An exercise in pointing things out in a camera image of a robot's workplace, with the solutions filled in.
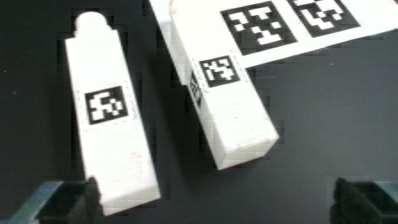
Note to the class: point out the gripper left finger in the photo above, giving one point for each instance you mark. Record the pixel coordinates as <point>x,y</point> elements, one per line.
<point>61,204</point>

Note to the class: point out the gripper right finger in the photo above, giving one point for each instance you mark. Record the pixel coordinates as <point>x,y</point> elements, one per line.
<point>364,202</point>

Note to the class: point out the white desk leg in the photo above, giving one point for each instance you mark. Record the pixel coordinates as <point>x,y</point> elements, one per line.
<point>117,163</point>
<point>236,124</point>

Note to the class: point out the fiducial marker base plate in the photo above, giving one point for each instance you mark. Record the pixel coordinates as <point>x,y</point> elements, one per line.
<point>265,29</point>

